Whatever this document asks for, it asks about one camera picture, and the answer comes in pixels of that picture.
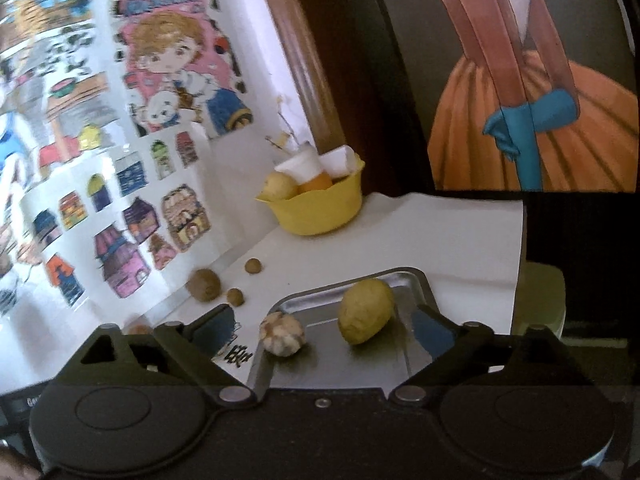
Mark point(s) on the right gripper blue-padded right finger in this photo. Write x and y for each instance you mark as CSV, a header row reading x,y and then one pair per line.
x,y
460,354

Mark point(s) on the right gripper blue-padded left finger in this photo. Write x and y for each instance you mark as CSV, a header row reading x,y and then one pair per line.
x,y
193,346

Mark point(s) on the large brown kiwi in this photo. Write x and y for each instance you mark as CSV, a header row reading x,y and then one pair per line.
x,y
204,285

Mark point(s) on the small brown longan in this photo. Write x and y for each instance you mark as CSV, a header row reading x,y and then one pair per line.
x,y
253,266
235,297

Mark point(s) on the small striped pepino melon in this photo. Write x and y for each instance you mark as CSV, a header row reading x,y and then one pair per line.
x,y
281,334

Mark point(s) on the yellow-green mango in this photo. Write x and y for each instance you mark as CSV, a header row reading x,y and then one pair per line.
x,y
366,307

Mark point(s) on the person's right hand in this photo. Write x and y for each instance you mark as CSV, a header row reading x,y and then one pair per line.
x,y
15,466

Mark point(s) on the white paper table mat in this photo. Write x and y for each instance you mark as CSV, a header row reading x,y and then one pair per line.
x,y
458,257

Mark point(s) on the colourful houses drawing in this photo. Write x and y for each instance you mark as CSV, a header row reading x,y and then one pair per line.
x,y
122,231

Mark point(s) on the yellow plastic bowl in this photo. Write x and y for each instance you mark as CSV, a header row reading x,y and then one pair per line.
x,y
320,211

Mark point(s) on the yellow pear in bowl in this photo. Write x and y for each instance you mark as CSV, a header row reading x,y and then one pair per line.
x,y
278,186

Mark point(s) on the white jar with flowers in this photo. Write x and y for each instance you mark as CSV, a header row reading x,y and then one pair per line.
x,y
300,161

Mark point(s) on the white cup in bowl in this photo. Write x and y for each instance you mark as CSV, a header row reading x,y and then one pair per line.
x,y
340,162

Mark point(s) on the boy with fan drawing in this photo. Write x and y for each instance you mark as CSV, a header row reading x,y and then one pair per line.
x,y
55,113

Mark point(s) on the girl orange dress poster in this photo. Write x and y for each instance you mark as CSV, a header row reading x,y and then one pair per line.
x,y
505,107

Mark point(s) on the anime girl bear drawing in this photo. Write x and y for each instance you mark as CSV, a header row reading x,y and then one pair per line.
x,y
178,66

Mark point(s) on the wooden door frame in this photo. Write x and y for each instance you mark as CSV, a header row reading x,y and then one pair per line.
x,y
309,76

